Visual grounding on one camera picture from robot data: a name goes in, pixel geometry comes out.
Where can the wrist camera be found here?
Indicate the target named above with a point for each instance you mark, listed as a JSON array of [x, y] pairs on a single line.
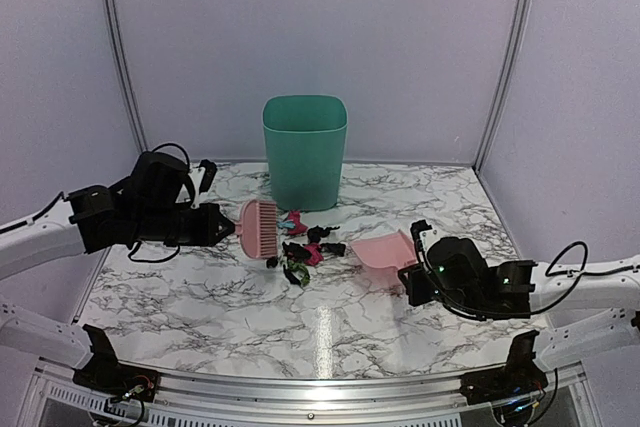
[[423, 234], [203, 175]]

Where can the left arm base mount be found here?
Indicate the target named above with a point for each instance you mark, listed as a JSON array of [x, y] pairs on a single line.
[[105, 373]]

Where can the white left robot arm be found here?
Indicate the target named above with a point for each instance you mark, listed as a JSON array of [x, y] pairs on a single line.
[[81, 222]]

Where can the black paper scrap centre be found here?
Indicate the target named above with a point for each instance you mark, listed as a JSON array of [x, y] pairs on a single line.
[[295, 252]]

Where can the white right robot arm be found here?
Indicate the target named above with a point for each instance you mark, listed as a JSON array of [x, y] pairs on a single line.
[[524, 289]]

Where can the green black paper scrap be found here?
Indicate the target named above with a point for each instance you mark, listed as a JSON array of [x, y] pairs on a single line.
[[297, 274]]

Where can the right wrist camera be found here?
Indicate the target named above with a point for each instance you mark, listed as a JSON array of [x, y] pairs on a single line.
[[423, 234]]

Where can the right aluminium corner post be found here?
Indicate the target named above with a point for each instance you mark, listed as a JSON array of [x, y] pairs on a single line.
[[513, 46]]

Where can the black paper scrap right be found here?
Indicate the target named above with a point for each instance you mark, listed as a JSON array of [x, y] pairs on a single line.
[[335, 249]]

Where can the pink plastic dustpan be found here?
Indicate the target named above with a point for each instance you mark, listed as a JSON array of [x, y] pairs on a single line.
[[382, 257]]

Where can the small black paper scrap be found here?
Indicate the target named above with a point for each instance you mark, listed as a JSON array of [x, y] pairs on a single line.
[[272, 262]]

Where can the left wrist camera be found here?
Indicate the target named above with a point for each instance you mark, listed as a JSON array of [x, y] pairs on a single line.
[[203, 175]]

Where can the aluminium front rail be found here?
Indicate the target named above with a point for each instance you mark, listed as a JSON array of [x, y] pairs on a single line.
[[188, 399]]

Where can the magenta paper scrap upper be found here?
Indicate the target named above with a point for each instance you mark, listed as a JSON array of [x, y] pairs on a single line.
[[301, 229]]

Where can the black paper scrap upper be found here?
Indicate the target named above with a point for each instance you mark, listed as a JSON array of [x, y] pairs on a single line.
[[316, 234]]

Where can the magenta paper scrap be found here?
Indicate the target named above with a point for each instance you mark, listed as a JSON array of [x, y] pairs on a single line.
[[315, 254], [301, 229]]

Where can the pink hand brush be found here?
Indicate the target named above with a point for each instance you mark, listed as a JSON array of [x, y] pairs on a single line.
[[257, 229]]

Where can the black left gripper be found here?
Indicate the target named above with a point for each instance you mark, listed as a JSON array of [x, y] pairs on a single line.
[[206, 237]]

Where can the magenta paper scrap lower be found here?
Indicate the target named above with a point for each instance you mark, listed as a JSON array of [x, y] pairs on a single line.
[[315, 254]]

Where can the left aluminium corner post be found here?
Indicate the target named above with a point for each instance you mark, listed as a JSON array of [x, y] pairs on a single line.
[[124, 76]]

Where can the aluminium corner post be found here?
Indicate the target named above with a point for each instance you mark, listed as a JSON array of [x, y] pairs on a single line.
[[124, 76], [513, 46]]

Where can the teal plastic waste bin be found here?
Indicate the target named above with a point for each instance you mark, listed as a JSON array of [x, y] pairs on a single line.
[[305, 138]]

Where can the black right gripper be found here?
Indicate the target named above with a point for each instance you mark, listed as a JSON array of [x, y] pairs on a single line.
[[416, 294]]

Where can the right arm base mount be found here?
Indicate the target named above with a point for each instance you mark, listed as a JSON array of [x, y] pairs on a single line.
[[519, 375]]

